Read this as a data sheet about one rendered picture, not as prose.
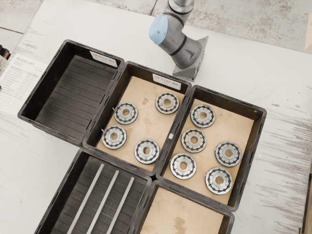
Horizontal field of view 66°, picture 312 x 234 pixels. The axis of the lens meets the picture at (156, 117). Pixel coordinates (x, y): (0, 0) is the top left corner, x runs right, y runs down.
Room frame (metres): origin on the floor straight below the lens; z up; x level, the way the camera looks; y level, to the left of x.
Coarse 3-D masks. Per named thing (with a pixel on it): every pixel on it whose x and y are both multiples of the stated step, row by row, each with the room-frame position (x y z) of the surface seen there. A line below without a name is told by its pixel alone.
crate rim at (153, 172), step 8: (128, 64) 0.56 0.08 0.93; (136, 64) 0.55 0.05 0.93; (120, 72) 0.52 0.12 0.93; (152, 72) 0.50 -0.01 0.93; (160, 72) 0.49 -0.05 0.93; (176, 80) 0.45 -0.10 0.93; (184, 80) 0.44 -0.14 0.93; (112, 88) 0.45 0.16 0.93; (184, 96) 0.37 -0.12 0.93; (104, 104) 0.40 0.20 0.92; (184, 104) 0.34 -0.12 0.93; (96, 120) 0.33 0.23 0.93; (176, 120) 0.28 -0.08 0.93; (88, 136) 0.27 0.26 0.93; (168, 136) 0.22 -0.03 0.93; (96, 152) 0.20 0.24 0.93; (104, 152) 0.20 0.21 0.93; (160, 152) 0.17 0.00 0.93; (120, 160) 0.16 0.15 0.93; (160, 160) 0.14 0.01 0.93; (136, 168) 0.12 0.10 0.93
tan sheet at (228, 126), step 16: (224, 112) 0.31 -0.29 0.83; (224, 128) 0.24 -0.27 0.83; (240, 128) 0.23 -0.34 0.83; (176, 144) 0.21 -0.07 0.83; (208, 144) 0.19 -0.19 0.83; (240, 144) 0.17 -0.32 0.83; (208, 160) 0.13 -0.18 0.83; (240, 160) 0.11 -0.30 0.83; (192, 176) 0.07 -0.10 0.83; (208, 192) 0.01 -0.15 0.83
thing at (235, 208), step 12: (228, 96) 0.34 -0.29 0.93; (252, 108) 0.28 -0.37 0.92; (180, 120) 0.28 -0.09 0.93; (264, 120) 0.23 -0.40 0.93; (168, 144) 0.19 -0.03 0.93; (252, 156) 0.10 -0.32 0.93; (168, 180) 0.07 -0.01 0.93; (192, 192) 0.01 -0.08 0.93; (240, 192) -0.01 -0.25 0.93; (216, 204) -0.04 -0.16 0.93
